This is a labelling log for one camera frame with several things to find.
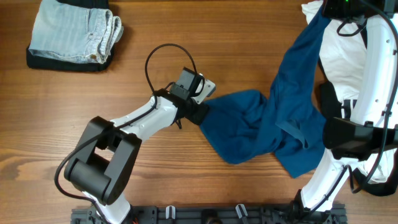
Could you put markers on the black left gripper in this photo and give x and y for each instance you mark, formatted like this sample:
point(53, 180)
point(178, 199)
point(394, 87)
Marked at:
point(201, 112)

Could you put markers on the blue t-shirt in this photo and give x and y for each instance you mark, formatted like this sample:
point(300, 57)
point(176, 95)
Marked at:
point(246, 124)

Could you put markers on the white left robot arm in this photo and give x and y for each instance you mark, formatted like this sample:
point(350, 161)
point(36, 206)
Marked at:
point(102, 162)

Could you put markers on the white printed t-shirt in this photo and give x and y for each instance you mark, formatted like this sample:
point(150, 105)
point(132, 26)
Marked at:
point(343, 59)

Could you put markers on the black garment under pile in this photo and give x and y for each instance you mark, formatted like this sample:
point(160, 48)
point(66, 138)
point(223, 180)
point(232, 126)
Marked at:
point(330, 107)

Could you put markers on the folded light blue jeans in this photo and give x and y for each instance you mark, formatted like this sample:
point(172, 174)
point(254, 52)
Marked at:
point(74, 34)

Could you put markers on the folded black garment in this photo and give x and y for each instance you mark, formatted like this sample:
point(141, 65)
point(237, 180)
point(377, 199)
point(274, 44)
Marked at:
point(52, 64)

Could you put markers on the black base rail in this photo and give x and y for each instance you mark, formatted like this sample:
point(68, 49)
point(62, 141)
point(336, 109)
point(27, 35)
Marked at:
point(267, 214)

